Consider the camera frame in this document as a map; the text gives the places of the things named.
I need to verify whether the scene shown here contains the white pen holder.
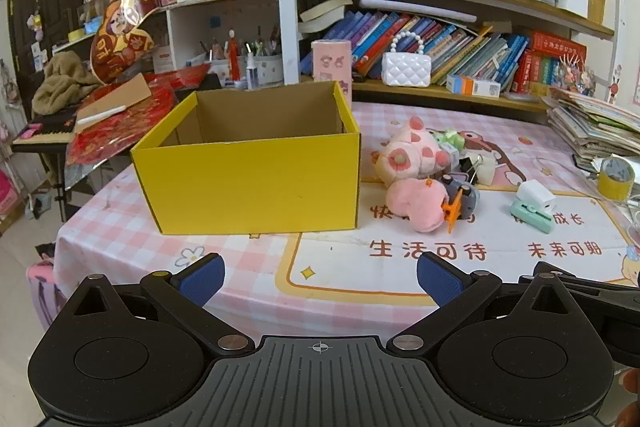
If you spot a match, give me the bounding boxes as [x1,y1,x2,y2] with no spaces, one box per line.
[200,38,284,86]

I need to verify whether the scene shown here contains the green frog toy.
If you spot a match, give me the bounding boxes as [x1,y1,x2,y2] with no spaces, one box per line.
[432,129,471,165]

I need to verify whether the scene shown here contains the stack of worn notebooks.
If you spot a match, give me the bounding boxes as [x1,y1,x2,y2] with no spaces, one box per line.
[546,87,640,172]

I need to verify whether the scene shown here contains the person's right hand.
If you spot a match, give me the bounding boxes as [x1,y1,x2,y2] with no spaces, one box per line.
[616,367,640,427]

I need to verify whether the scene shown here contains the pink cylinder container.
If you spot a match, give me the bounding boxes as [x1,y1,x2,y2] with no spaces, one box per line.
[311,39,354,105]

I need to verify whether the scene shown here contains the orange and white carton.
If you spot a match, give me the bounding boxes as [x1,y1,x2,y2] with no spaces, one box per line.
[446,74,502,99]

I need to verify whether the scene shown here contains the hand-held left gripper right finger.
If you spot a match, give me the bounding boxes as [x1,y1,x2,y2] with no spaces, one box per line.
[386,251,576,355]

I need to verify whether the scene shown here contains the light pink pig plush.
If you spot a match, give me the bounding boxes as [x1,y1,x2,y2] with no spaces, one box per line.
[374,117,451,185]

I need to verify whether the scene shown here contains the yellow tape roll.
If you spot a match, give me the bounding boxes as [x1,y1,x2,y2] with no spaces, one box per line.
[598,157,637,200]

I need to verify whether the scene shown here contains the white quilted handbag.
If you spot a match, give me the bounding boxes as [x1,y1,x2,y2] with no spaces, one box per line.
[381,31,432,88]

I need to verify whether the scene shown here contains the brown cardboard sheet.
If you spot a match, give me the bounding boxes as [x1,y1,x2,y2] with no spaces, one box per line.
[75,73,152,134]

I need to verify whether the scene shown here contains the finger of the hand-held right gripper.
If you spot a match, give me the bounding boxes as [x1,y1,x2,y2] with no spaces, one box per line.
[520,261,640,308]

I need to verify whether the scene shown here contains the black binder clip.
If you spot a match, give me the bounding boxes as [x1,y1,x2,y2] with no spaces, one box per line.
[457,157,484,184]

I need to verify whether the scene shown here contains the mint green stapler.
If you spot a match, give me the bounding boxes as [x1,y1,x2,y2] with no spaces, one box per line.
[510,199,555,234]

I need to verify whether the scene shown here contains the wooden bookshelf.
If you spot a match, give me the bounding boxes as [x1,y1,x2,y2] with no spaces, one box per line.
[275,0,626,125]

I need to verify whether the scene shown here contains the red boxed book set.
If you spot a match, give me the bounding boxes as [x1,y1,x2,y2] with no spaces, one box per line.
[515,32,588,95]

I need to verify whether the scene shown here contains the brown fleece blanket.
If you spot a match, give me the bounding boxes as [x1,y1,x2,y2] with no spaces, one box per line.
[31,53,102,116]

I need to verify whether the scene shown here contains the pink round plush toy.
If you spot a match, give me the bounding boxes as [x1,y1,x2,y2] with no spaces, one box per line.
[386,178,449,230]

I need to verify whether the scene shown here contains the grey plush toy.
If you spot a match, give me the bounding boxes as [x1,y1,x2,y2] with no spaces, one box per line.
[442,173,481,220]

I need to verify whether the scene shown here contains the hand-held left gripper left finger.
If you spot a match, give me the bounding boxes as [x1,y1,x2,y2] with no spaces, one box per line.
[65,253,253,358]

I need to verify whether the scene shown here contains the white shelf unit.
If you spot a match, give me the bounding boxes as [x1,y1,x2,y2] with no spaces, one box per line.
[150,0,281,90]

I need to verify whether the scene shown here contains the pink checked printed tablecloth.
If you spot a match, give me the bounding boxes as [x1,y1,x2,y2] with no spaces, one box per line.
[52,101,640,339]

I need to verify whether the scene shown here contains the red patterned paper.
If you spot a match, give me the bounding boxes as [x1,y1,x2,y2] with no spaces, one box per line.
[65,66,211,166]

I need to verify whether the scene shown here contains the white charger plug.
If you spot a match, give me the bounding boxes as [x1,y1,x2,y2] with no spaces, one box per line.
[516,179,557,214]

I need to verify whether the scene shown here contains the yellow cardboard box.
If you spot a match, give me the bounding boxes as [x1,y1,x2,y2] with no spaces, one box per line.
[130,81,362,236]

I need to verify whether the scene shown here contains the white pen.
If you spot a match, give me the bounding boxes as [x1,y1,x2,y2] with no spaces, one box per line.
[77,105,127,126]

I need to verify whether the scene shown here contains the beige lying books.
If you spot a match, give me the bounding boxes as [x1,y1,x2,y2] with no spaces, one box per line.
[299,0,356,35]

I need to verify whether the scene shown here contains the red gold foil decoration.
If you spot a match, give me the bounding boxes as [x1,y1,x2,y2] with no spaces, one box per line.
[90,0,166,85]

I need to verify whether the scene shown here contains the white paper roll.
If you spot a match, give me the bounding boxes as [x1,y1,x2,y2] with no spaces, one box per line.
[359,0,481,24]

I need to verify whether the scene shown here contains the colourful spiky ornament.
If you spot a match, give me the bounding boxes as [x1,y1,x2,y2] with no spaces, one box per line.
[555,51,597,98]

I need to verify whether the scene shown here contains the row of leaning blue books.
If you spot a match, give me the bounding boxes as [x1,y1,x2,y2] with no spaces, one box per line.
[320,9,531,92]

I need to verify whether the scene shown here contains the electric keyboard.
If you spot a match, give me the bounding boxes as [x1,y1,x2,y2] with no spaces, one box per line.
[11,111,82,154]

